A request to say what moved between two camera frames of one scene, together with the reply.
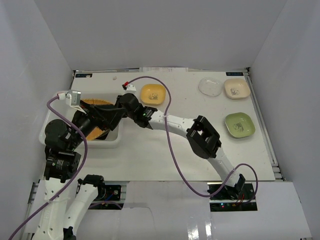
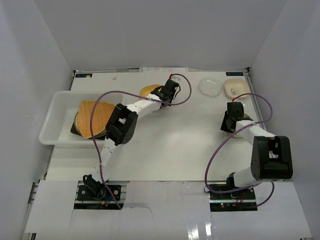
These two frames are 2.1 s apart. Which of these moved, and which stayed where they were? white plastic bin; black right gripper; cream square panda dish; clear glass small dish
Moved: black right gripper
Stayed: cream square panda dish; clear glass small dish; white plastic bin
